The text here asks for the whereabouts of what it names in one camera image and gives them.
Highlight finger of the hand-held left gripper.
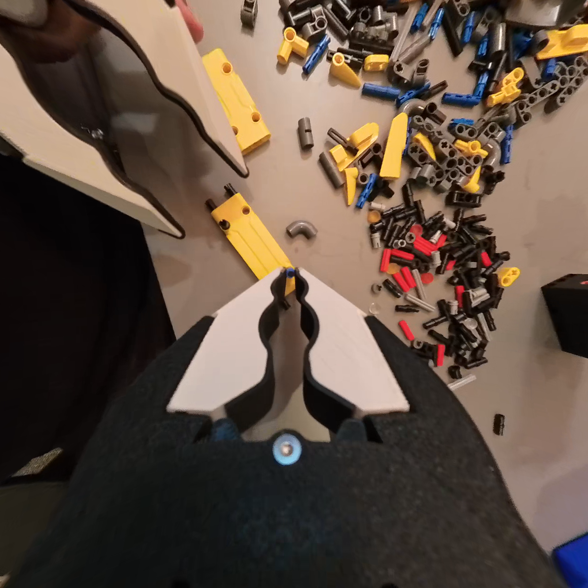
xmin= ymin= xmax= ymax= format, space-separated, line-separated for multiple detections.
xmin=0 ymin=45 xmax=187 ymax=240
xmin=68 ymin=0 xmax=251 ymax=180

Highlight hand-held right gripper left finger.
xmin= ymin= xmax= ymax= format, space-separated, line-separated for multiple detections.
xmin=165 ymin=267 xmax=288 ymax=431

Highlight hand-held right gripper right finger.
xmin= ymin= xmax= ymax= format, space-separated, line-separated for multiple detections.
xmin=294 ymin=268 xmax=410 ymax=432

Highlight yellow brick assembly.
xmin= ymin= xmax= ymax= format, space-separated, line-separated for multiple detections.
xmin=202 ymin=48 xmax=272 ymax=157

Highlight yellow panel brick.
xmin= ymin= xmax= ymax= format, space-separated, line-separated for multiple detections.
xmin=205 ymin=183 xmax=297 ymax=311

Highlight person's left hand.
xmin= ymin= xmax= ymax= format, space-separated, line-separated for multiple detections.
xmin=177 ymin=0 xmax=205 ymax=45

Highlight pile of black red pins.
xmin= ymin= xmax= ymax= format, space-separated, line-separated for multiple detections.
xmin=367 ymin=181 xmax=522 ymax=391

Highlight long grey tube connector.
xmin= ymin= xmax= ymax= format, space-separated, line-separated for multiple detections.
xmin=318 ymin=152 xmax=345 ymax=189

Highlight yellow wing piece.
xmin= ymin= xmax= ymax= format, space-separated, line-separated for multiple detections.
xmin=327 ymin=122 xmax=381 ymax=172

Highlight pile of mixed toy bricks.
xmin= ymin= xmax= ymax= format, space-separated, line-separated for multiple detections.
xmin=239 ymin=0 xmax=588 ymax=207

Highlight black brick tower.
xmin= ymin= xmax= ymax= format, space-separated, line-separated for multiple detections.
xmin=541 ymin=273 xmax=588 ymax=359

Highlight blue storage bin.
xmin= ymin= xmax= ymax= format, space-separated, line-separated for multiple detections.
xmin=551 ymin=535 xmax=588 ymax=588

